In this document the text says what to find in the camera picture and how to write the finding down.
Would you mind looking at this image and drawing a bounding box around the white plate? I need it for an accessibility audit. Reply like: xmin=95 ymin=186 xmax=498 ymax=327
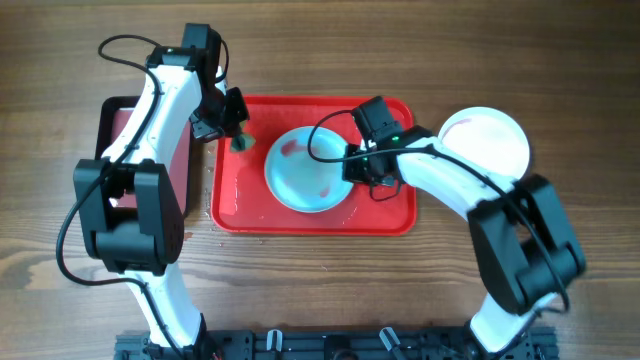
xmin=437 ymin=106 xmax=531 ymax=179

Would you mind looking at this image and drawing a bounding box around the mint plate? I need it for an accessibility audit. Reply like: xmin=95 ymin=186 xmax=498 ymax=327
xmin=264 ymin=126 xmax=354 ymax=213

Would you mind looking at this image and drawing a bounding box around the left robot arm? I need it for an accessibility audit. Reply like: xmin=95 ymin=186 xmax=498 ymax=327
xmin=56 ymin=44 xmax=251 ymax=358

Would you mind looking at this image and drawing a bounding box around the green yellow sponge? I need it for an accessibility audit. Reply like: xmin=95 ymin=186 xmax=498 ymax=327
xmin=230 ymin=133 xmax=256 ymax=153

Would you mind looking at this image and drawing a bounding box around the red plastic tray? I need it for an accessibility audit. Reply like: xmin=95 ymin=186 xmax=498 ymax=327
xmin=210 ymin=95 xmax=417 ymax=236

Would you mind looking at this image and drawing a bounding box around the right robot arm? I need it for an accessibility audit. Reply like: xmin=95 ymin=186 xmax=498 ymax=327
xmin=341 ymin=134 xmax=586 ymax=359

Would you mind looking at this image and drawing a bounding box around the black tray with water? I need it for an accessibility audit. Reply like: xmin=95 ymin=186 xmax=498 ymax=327
xmin=94 ymin=95 xmax=197 ymax=217

